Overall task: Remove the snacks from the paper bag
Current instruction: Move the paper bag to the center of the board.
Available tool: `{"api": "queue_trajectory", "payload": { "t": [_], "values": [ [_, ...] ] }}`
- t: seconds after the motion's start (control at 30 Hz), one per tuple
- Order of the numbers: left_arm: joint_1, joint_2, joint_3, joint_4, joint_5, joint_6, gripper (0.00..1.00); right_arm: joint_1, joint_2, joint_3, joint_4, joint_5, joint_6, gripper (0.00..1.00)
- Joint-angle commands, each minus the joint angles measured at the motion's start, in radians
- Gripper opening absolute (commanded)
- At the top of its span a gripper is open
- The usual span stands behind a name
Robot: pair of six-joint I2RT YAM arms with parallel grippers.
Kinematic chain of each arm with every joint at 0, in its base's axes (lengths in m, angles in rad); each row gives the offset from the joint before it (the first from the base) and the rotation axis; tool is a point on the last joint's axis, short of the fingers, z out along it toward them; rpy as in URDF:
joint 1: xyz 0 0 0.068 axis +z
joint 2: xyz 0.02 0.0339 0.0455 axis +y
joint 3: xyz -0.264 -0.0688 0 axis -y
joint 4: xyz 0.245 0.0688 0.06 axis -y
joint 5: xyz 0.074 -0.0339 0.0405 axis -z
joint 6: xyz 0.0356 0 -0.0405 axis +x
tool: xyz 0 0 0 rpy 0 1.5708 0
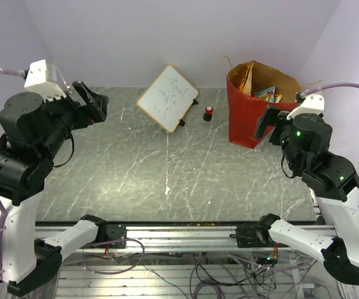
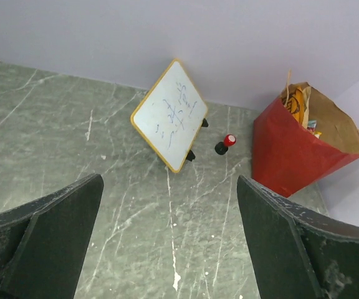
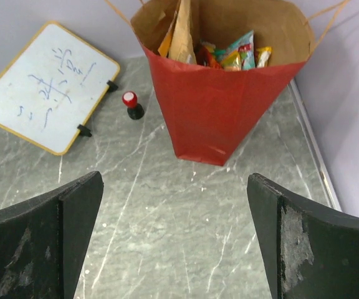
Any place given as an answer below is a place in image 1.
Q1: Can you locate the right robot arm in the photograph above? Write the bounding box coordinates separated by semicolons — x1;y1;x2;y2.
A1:
254;105;359;286

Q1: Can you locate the teal candy packet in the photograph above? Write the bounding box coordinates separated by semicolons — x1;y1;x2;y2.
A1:
254;86;275;100

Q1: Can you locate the red brown paper bag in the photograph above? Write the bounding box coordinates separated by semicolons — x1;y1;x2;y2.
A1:
226;60;315;149

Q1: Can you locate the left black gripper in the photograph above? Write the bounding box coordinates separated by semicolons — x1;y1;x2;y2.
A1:
36;80;109;161

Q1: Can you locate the loose cable bundle below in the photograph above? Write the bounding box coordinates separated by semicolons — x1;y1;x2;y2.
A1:
82;238;319;299

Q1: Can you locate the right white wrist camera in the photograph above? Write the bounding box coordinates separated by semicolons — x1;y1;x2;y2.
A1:
286;92;325;120

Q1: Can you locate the red black stamp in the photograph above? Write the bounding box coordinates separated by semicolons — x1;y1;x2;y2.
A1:
203;105;213;121

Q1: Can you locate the aluminium mounting rail frame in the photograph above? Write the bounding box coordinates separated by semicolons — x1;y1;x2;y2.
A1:
43;222;355;298

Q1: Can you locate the yellow snack packet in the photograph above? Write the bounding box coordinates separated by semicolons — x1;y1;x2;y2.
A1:
271;94;282;103

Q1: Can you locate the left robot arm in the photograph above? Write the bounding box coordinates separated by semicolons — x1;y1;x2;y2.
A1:
0;81;109;298

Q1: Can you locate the orange snack packet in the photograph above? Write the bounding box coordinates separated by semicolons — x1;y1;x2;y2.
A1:
238;63;254;95

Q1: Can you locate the small yellow-framed whiteboard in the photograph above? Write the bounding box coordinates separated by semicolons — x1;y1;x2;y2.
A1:
136;65;199;133

